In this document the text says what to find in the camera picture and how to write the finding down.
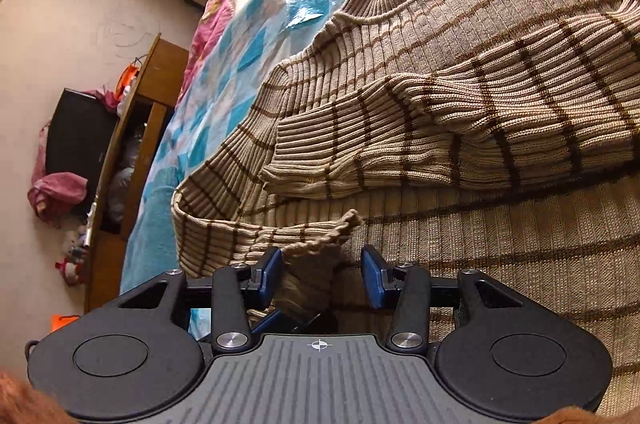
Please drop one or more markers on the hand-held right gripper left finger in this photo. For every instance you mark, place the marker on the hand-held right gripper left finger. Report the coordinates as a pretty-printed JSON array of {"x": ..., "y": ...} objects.
[{"x": 272, "y": 275}]

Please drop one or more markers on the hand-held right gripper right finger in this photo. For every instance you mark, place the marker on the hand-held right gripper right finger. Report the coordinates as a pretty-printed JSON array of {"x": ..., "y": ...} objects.
[{"x": 372, "y": 278}]

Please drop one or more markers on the beige brown-striped ribbed sweater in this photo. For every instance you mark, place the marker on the beige brown-striped ribbed sweater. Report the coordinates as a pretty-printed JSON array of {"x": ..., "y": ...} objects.
[{"x": 450, "y": 54}]

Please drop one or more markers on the light blue fuzzy blanket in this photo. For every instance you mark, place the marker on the light blue fuzzy blanket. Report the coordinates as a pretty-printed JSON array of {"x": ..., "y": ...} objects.
[{"x": 150, "y": 229}]

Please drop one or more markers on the small stuffed toy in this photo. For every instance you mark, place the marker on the small stuffed toy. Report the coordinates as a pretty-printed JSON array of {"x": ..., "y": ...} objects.
[{"x": 70, "y": 261}]

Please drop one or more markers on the small orange object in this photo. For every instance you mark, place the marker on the small orange object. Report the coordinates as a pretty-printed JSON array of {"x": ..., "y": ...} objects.
[{"x": 64, "y": 321}]

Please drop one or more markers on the pink cloth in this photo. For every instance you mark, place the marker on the pink cloth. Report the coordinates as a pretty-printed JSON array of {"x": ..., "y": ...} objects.
[{"x": 55, "y": 194}]

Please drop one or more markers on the brown wooden cabinet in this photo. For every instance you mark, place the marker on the brown wooden cabinet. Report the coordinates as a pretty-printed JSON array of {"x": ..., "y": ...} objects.
[{"x": 160, "y": 69}]

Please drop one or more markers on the black box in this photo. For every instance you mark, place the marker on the black box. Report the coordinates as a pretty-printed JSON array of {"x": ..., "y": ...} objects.
[{"x": 75, "y": 139}]

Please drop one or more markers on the orange plastic object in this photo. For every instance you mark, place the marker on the orange plastic object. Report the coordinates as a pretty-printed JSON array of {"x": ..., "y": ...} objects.
[{"x": 127, "y": 79}]

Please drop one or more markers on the pink floral bed quilt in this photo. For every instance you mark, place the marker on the pink floral bed quilt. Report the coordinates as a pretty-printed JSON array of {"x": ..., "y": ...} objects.
[{"x": 210, "y": 29}]

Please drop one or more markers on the brown fuzzy cloth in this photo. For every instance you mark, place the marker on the brown fuzzy cloth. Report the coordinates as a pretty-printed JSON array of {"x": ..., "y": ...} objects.
[
  {"x": 595, "y": 416},
  {"x": 22, "y": 399}
]

